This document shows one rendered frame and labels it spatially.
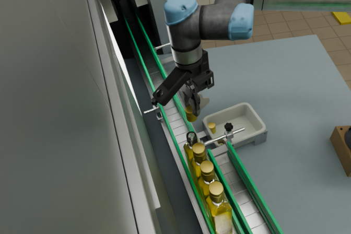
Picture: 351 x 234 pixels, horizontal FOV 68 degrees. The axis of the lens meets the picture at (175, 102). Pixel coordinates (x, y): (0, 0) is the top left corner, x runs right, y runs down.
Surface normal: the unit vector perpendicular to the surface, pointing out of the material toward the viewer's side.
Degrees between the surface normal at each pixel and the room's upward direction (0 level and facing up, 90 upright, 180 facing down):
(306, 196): 0
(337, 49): 0
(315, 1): 86
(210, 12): 25
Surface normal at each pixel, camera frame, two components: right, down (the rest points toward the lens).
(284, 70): -0.17, -0.66
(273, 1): -0.24, 0.70
